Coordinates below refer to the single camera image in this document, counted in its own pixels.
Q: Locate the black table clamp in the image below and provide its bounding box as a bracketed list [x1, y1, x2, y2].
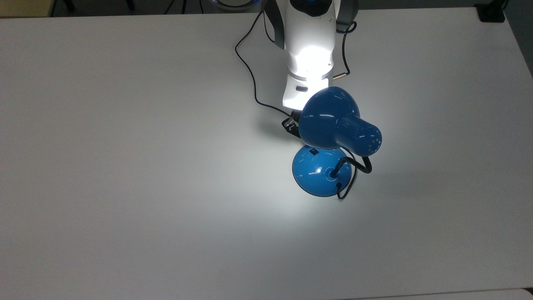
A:
[475, 0, 509, 23]

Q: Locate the white adjacent table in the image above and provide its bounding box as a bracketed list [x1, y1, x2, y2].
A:
[341, 288, 533, 300]

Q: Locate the blue desk lamp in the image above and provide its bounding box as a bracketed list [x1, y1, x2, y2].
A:
[291, 87, 383, 198]

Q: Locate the beige wooden furniture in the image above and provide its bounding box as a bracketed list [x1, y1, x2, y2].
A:
[0, 0, 57, 18]

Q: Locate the black lamp power cable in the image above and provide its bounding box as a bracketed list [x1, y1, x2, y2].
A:
[234, 10, 358, 200]

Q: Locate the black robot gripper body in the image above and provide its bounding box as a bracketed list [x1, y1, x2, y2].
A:
[282, 110, 303, 139]

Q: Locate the black arm cable metal plug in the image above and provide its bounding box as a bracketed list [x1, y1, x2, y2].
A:
[332, 21, 358, 81]

